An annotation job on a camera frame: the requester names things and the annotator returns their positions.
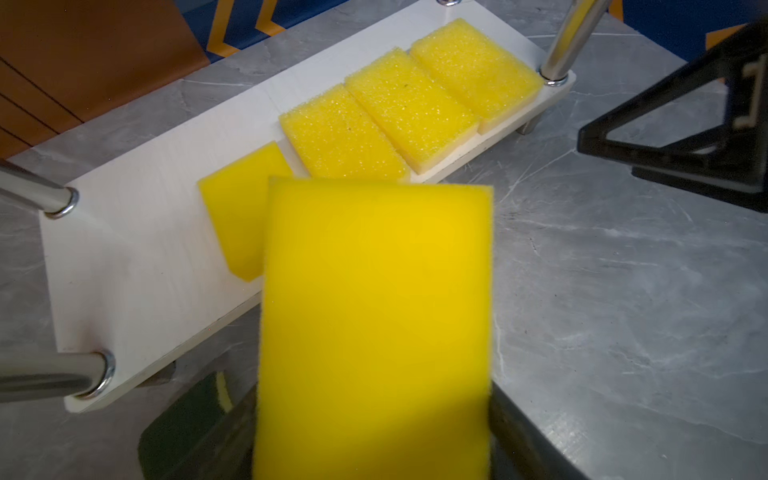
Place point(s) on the green scouring sponge left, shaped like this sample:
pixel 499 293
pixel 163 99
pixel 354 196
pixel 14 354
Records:
pixel 177 431

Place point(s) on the white two-tier shelf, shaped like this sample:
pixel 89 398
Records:
pixel 135 277

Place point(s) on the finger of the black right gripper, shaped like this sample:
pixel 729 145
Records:
pixel 727 162

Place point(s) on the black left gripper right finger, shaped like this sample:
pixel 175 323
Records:
pixel 519 449

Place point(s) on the yellow sponge stack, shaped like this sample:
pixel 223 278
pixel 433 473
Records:
pixel 235 198

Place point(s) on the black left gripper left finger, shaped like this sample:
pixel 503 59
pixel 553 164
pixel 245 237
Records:
pixel 225 449

